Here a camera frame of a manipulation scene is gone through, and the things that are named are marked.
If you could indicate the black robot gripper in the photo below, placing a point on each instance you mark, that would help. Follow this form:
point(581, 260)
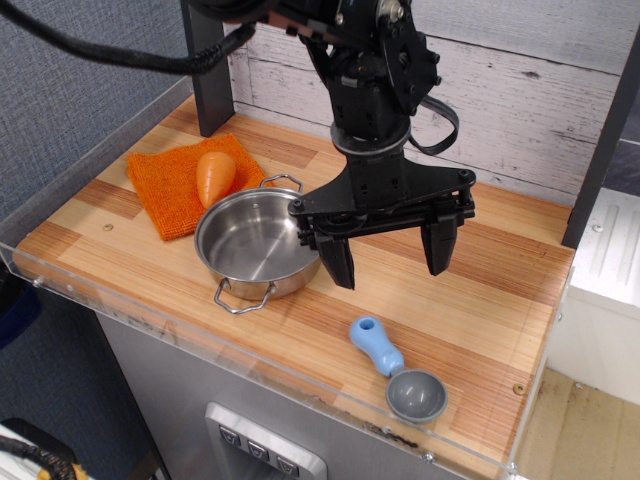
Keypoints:
point(380, 190)

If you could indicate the stainless steel pan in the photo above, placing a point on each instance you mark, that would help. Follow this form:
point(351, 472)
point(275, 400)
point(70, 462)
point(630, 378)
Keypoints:
point(249, 242)

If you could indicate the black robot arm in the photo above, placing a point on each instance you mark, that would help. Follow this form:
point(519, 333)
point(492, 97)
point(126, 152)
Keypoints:
point(378, 71)

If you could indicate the orange toy carrot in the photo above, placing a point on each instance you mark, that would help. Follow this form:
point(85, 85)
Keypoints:
point(215, 174)

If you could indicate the white side cabinet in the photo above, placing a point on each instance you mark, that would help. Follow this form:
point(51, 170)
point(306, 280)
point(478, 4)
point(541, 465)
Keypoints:
point(595, 340)

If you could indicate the orange woven cloth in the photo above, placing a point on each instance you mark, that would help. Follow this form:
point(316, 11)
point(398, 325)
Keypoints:
point(166, 182)

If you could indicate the silver button control panel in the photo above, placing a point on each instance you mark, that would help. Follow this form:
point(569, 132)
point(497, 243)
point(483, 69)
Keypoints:
point(248, 450)

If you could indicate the clear acrylic table guard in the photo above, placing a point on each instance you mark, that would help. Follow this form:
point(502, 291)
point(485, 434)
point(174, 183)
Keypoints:
point(481, 327)

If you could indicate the blue handled grey scoop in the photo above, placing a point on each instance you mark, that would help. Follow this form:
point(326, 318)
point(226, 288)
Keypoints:
point(413, 395)

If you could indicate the dark left support post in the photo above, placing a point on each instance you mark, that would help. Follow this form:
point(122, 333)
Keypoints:
point(213, 92)

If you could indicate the dark support post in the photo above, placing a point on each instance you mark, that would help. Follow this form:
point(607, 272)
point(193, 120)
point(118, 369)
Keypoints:
point(213, 92)
point(611, 132)

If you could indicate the dark right support post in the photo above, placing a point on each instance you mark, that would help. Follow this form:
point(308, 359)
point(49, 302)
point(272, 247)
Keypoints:
point(611, 132)

